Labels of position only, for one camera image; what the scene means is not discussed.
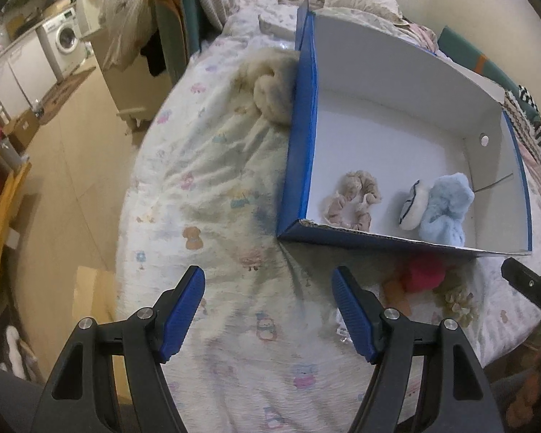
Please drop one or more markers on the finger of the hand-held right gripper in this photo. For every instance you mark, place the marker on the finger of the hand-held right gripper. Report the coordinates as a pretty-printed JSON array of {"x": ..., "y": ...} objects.
[{"x": 525, "y": 282}]

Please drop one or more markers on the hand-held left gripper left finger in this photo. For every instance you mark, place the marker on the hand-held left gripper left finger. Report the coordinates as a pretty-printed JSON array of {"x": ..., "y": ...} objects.
[{"x": 184, "y": 311}]

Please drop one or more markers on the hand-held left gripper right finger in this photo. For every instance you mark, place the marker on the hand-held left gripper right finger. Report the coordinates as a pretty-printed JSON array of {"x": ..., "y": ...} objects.
[{"x": 351, "y": 311}]

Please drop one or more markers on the orange scrunchie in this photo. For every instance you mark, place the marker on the orange scrunchie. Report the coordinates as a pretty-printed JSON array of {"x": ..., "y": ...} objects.
[{"x": 396, "y": 295}]

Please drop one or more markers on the pale green scrunchie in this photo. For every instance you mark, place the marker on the pale green scrunchie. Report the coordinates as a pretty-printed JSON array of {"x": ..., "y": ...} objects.
[{"x": 458, "y": 302}]

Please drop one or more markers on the red fluffy scrunchie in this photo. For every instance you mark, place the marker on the red fluffy scrunchie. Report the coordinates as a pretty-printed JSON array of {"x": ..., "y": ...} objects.
[{"x": 421, "y": 275}]

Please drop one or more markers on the light blue fluffy scrunchie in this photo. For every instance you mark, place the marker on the light blue fluffy scrunchie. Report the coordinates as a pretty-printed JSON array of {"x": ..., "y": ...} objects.
[{"x": 449, "y": 209}]

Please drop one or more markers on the beige pink scrunchie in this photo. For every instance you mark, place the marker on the beige pink scrunchie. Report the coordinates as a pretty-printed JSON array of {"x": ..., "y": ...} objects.
[{"x": 354, "y": 198}]

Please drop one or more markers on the white scrunchie with dark trim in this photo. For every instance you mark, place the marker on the white scrunchie with dark trim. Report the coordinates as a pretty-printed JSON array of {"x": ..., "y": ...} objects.
[{"x": 412, "y": 209}]

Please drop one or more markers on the blue and white cardboard box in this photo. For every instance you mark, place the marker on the blue and white cardboard box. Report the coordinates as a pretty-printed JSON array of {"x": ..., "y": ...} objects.
[{"x": 388, "y": 144}]

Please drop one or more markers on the cream fluffy scrunchie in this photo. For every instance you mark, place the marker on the cream fluffy scrunchie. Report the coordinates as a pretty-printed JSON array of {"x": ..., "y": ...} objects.
[{"x": 270, "y": 85}]

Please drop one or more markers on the printed white bed blanket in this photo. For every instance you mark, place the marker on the printed white bed blanket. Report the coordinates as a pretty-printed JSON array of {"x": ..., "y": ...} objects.
[{"x": 234, "y": 234}]

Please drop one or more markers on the black and white striped cloth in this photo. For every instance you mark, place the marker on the black and white striped cloth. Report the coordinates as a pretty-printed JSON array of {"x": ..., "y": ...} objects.
[{"x": 530, "y": 117}]

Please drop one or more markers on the white bedside cabinet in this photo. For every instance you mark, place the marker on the white bedside cabinet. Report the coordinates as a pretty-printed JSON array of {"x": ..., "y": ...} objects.
[{"x": 126, "y": 85}]

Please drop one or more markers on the brown doormat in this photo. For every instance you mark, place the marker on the brown doormat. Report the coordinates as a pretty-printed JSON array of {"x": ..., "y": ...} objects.
[{"x": 63, "y": 94}]

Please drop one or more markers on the white kitchen cabinet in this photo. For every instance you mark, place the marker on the white kitchen cabinet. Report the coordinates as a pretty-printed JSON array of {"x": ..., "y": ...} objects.
[{"x": 22, "y": 72}]

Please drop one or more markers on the white washing machine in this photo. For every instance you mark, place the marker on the white washing machine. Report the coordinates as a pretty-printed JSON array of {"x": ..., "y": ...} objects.
[{"x": 66, "y": 36}]

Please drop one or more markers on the grey knitted blanket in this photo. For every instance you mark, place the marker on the grey knitted blanket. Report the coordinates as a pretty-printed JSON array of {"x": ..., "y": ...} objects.
[{"x": 171, "y": 4}]

